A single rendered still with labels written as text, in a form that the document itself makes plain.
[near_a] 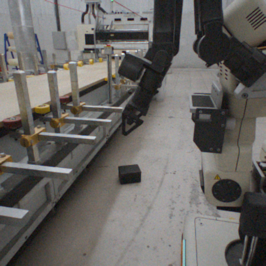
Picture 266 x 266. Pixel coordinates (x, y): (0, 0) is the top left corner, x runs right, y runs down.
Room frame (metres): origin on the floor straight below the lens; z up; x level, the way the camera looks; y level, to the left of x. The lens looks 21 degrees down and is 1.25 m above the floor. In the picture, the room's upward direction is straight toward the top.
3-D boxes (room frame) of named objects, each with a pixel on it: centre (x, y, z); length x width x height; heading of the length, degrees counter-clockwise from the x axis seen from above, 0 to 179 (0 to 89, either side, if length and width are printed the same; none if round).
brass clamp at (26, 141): (1.02, 0.47, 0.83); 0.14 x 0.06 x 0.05; 168
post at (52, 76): (1.24, 0.42, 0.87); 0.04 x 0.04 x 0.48; 78
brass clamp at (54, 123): (1.26, 0.42, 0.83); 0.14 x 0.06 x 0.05; 168
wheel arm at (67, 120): (1.26, 0.33, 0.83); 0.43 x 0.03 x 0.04; 78
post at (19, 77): (0.99, 0.47, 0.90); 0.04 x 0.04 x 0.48; 78
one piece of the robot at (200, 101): (0.86, -0.30, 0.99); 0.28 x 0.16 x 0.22; 168
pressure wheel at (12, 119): (1.06, 0.57, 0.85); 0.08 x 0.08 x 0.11
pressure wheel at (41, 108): (1.30, 0.52, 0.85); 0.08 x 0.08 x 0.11
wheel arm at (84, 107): (1.50, 0.27, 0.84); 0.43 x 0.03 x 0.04; 78
